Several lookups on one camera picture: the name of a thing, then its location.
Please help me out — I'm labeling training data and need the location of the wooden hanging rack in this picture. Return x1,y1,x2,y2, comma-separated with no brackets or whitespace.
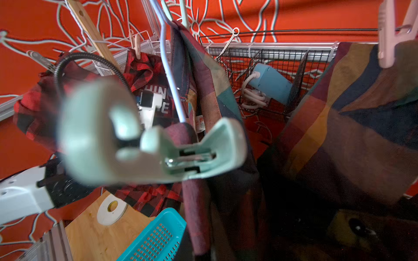
65,1,120,69

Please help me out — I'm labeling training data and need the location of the white tape roll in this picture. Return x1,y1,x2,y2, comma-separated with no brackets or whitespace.
96,194,127,226

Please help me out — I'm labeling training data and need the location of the beige clothespin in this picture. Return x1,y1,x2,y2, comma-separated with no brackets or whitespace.
133,34,141,60

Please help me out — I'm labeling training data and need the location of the white wire hanger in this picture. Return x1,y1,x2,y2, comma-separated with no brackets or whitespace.
148,0,187,124

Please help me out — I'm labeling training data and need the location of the black wire basket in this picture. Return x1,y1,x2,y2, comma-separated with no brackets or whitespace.
199,28,377,118

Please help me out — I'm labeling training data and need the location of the teal charger with cable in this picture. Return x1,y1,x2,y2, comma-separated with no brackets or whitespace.
241,63,292,110

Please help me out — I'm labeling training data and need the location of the red black plaid shirt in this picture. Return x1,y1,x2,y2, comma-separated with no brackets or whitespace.
12,48,184,218

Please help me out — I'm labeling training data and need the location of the pink clothespin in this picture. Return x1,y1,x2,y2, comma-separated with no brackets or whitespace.
378,0,418,69

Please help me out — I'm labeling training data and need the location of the dark plaid shirt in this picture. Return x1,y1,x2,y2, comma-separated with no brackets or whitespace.
258,40,418,261
168,22,261,261

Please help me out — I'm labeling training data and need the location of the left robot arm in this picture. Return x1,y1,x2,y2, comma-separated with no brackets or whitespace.
1,158,95,224

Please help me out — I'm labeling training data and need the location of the teal plastic basket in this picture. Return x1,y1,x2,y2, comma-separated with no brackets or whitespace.
117,208,187,261

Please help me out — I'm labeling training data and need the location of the mint green clothespin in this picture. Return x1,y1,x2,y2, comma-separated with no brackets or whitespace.
57,80,247,186

